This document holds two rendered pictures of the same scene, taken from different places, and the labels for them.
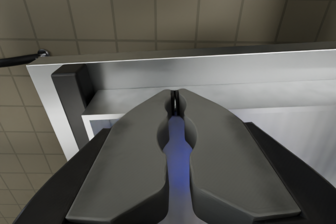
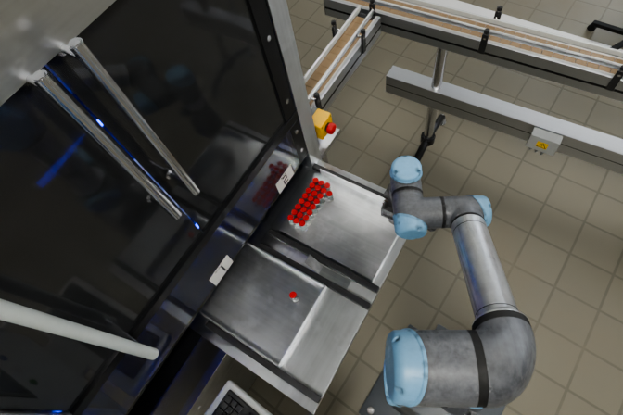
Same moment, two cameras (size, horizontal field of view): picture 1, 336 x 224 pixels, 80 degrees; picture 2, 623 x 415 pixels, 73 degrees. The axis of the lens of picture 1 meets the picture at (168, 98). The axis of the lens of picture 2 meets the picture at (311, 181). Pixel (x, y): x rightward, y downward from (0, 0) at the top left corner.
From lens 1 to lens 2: 1.25 m
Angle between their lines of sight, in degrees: 20
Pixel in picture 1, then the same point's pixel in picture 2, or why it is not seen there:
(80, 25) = not seen: hidden behind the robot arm
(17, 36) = (432, 170)
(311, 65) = (390, 258)
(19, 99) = (387, 130)
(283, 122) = (377, 248)
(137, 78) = not seen: hidden behind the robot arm
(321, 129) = (369, 257)
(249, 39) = not seen: hidden behind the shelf
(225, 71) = (400, 242)
